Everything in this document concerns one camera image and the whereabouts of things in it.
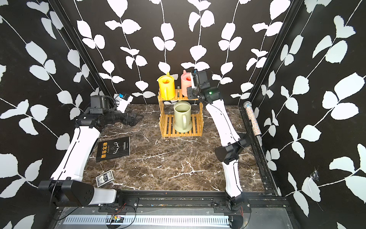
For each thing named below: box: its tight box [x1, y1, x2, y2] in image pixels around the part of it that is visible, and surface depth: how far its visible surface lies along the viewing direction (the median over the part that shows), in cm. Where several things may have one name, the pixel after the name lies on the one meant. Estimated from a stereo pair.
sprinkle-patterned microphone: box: [243, 100, 263, 136], surface depth 86 cm
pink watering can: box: [180, 69, 193, 97], surface depth 84 cm
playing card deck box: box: [95, 169, 114, 188], surface depth 83 cm
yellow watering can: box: [158, 72, 176, 101], surface depth 83 cm
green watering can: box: [172, 100, 193, 134], surface depth 92 cm
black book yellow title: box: [95, 135, 131, 163], surface depth 95 cm
